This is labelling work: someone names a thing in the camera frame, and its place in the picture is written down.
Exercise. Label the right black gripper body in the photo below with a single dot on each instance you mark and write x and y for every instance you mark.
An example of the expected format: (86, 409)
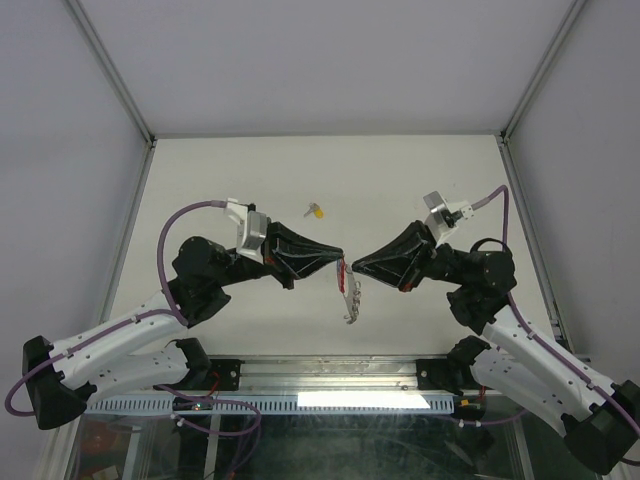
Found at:
(434, 262)

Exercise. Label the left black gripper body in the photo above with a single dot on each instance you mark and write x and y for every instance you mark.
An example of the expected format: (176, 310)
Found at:
(244, 268)

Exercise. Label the red handled keyring holder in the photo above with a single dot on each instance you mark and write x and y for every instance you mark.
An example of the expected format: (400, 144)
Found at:
(350, 289)

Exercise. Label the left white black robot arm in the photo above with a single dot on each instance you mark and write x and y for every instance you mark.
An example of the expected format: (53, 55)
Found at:
(148, 346)

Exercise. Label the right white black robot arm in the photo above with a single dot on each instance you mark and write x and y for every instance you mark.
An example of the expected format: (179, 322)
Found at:
(597, 417)

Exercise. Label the yellow tag silver key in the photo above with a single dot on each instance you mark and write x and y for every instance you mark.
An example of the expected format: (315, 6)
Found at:
(314, 210)

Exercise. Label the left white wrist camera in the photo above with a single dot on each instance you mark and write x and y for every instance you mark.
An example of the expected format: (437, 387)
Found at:
(251, 228)

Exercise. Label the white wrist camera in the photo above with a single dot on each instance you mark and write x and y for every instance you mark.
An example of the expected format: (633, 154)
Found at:
(251, 228)
(443, 217)

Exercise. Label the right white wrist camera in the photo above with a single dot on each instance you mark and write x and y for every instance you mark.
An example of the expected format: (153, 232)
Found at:
(443, 217)

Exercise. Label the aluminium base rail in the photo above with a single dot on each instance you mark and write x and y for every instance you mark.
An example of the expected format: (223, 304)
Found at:
(274, 376)

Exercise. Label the white slotted cable duct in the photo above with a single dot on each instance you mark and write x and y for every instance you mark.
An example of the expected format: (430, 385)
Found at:
(304, 403)

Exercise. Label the left aluminium frame post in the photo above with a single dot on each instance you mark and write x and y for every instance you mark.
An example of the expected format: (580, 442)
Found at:
(91, 37)

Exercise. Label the aluminium frame post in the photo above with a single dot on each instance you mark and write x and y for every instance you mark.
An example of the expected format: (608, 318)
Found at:
(544, 66)
(91, 37)

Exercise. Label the right aluminium frame post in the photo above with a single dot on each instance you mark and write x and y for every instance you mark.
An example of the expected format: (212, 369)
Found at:
(544, 66)

